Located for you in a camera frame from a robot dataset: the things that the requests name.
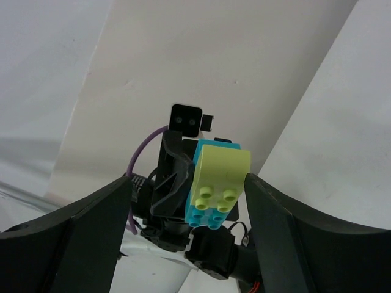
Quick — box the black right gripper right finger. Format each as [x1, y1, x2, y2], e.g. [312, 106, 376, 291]
[244, 174, 390, 292]

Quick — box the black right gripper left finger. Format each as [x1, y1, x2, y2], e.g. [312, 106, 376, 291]
[1, 176, 132, 292]

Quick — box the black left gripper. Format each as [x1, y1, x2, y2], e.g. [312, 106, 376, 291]
[150, 130, 240, 222]

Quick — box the lime green stepped lego brick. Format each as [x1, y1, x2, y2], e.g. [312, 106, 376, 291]
[190, 145, 251, 214]

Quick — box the teal lego brick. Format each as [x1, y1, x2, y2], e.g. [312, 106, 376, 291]
[185, 139, 242, 230]

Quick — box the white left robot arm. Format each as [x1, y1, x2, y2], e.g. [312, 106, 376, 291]
[125, 127, 262, 292]

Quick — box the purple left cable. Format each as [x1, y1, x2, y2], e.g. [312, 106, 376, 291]
[125, 124, 170, 237]

